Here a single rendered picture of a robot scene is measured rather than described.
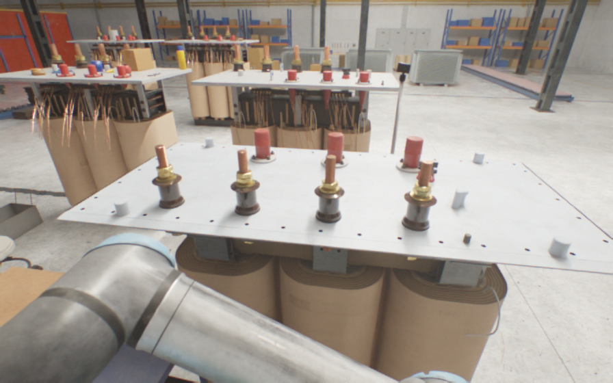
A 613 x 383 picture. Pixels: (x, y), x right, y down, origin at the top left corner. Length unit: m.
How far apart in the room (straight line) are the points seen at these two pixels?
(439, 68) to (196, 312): 13.08
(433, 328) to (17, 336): 1.17
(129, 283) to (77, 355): 0.09
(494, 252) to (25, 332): 0.96
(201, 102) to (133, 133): 4.00
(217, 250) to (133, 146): 2.22
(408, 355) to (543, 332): 1.65
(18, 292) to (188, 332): 1.39
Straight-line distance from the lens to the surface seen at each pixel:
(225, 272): 1.28
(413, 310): 1.27
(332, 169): 0.92
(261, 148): 1.42
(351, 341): 1.39
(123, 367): 1.37
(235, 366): 0.49
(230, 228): 0.98
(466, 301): 1.26
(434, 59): 13.24
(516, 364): 2.65
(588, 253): 1.15
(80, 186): 4.00
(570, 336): 3.03
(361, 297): 1.22
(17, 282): 1.89
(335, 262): 1.14
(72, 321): 0.45
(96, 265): 0.50
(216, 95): 6.94
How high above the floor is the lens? 1.90
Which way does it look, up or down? 27 degrees down
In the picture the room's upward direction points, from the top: straight up
